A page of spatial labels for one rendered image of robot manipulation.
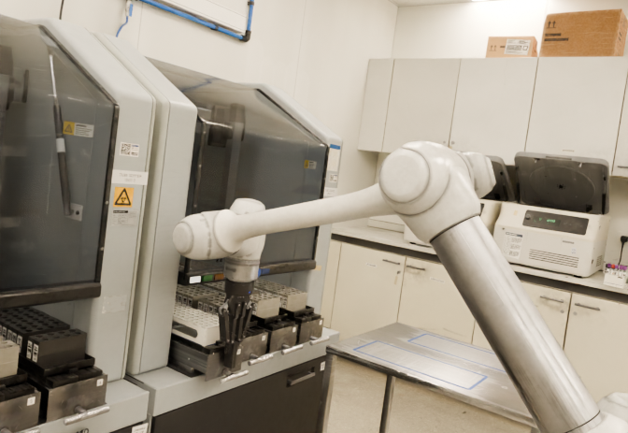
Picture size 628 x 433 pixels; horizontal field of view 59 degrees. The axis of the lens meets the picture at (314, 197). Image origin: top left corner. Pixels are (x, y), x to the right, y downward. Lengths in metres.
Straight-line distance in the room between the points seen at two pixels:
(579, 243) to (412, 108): 1.50
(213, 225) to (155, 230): 0.22
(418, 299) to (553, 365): 2.79
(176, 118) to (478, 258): 0.83
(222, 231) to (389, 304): 2.67
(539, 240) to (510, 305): 2.50
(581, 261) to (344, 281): 1.56
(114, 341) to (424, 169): 0.88
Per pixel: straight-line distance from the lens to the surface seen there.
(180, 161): 1.48
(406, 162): 0.96
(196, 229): 1.27
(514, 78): 3.91
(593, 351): 3.50
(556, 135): 3.78
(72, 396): 1.34
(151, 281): 1.49
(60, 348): 1.37
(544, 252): 3.49
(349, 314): 4.02
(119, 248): 1.40
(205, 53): 3.05
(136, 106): 1.39
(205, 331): 1.53
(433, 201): 0.97
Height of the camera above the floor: 1.32
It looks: 3 degrees down
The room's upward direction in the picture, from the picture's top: 7 degrees clockwise
